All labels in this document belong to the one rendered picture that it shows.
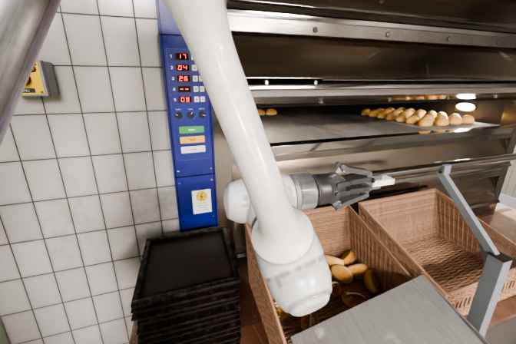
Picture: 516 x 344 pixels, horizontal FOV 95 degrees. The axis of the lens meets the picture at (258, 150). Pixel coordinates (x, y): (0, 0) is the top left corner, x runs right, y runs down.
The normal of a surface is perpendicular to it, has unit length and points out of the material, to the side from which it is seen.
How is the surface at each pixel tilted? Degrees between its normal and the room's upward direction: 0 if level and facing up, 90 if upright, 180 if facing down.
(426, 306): 21
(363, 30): 90
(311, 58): 70
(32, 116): 90
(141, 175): 90
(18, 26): 99
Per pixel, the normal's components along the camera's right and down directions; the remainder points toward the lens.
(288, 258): -0.07, -0.23
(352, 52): 0.27, -0.07
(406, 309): 0.07, -0.80
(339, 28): 0.29, 0.27
